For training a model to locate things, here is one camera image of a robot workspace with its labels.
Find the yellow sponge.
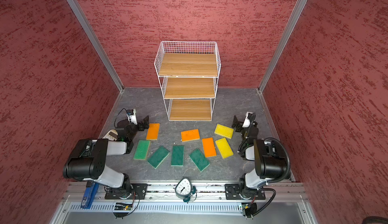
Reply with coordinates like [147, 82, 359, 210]
[214, 124, 234, 139]
[216, 138, 233, 159]

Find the dark green sponge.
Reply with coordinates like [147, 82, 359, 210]
[189, 148, 210, 172]
[147, 146, 170, 169]
[171, 145, 185, 166]

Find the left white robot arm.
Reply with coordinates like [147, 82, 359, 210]
[63, 116, 150, 194]

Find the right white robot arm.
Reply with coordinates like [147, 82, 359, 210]
[231, 112, 291, 199]

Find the bottom wooden shelf board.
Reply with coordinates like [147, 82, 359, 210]
[169, 99, 212, 121]

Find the wooden shelf board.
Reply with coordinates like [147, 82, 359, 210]
[169, 99, 212, 121]
[158, 53, 218, 78]
[162, 77, 217, 99]

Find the middle wooden shelf board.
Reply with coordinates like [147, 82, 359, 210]
[162, 77, 217, 99]

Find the top wooden shelf board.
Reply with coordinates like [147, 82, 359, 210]
[158, 53, 218, 78]

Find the orange sponge far left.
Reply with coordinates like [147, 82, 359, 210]
[146, 123, 160, 141]

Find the orange sponge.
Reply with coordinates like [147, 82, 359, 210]
[146, 123, 160, 141]
[202, 138, 217, 158]
[181, 129, 200, 142]

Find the beige calculator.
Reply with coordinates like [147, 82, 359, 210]
[103, 129, 119, 141]

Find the light green sponge left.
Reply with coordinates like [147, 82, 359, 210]
[133, 140, 151, 160]

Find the orange sponge right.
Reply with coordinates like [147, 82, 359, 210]
[202, 138, 217, 158]

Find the dark green sponge upright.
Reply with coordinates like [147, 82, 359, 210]
[171, 145, 185, 166]

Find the orange sponge centre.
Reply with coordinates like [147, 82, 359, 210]
[181, 129, 200, 142]

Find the blue stapler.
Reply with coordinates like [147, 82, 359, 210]
[81, 181, 99, 209]

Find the white kitchen timer dial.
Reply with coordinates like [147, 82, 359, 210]
[175, 177, 197, 203]

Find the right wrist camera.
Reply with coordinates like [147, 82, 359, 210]
[242, 111, 255, 128]

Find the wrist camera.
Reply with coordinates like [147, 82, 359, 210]
[242, 111, 255, 128]
[125, 109, 137, 125]

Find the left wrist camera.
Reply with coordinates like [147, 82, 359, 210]
[125, 109, 137, 125]

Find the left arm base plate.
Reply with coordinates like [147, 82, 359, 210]
[105, 183, 148, 201]

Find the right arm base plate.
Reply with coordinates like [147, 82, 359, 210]
[224, 184, 266, 200]

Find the white wire shelf rack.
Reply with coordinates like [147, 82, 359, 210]
[154, 41, 221, 122]

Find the aluminium mounting rail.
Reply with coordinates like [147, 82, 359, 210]
[62, 181, 308, 203]

